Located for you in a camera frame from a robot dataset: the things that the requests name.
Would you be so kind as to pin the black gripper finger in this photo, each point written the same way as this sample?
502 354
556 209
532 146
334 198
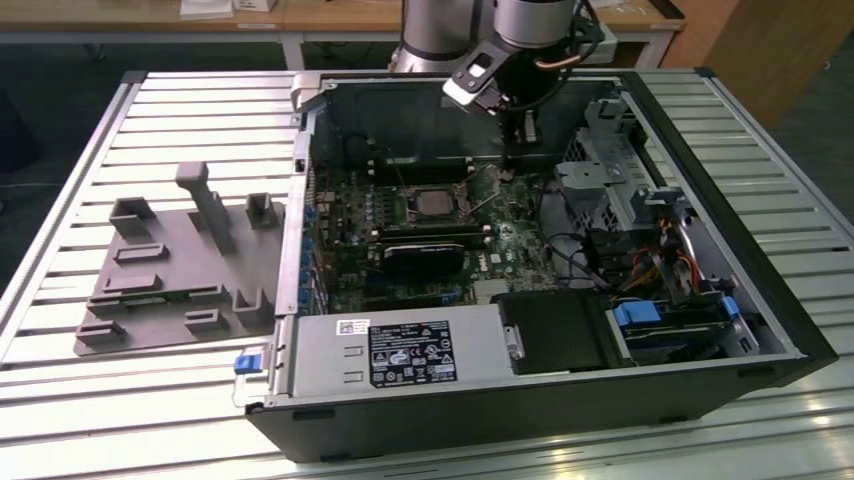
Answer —
530 127
511 135

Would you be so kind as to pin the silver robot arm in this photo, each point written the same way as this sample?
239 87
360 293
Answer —
434 25

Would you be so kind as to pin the black CPU socket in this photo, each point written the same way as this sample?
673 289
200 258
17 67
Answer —
406 215

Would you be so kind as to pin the black RAM stick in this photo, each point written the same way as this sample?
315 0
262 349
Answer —
427 229
427 164

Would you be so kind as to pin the grey metal drive cage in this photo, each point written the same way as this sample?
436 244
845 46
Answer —
600 175

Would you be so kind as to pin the green motherboard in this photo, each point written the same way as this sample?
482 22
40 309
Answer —
520 250

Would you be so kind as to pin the flat black device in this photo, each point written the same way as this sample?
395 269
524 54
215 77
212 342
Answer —
667 7

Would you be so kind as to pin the black graphics card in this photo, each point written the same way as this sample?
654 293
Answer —
420 260

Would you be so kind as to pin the silver chipset heatsink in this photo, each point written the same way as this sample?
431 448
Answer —
492 290

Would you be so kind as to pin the wooden cabinet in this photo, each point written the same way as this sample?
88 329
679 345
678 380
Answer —
767 50

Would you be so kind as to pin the black drive bay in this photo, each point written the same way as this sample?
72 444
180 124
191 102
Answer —
554 330

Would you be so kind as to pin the blue disk carrier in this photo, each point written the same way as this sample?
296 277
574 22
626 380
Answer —
634 315

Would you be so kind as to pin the small white box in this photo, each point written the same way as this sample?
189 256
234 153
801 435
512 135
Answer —
254 5

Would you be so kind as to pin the blue plastic clip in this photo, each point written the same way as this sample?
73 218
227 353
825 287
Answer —
731 307

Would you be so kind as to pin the black hard disk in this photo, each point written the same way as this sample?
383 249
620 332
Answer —
667 345

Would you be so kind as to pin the large white box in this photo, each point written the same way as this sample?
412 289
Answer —
207 10

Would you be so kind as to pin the grey power supply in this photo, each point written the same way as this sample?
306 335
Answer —
320 350

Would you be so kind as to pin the grey parts rack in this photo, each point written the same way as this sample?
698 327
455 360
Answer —
173 250

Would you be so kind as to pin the black PC case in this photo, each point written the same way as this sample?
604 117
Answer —
467 430

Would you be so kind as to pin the blue case latch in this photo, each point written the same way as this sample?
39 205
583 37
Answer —
247 362

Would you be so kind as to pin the green RAM stick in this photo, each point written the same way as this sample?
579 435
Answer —
153 299

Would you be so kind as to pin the wooden desk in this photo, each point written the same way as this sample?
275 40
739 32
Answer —
100 15

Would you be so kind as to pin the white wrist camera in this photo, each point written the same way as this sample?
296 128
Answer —
470 80

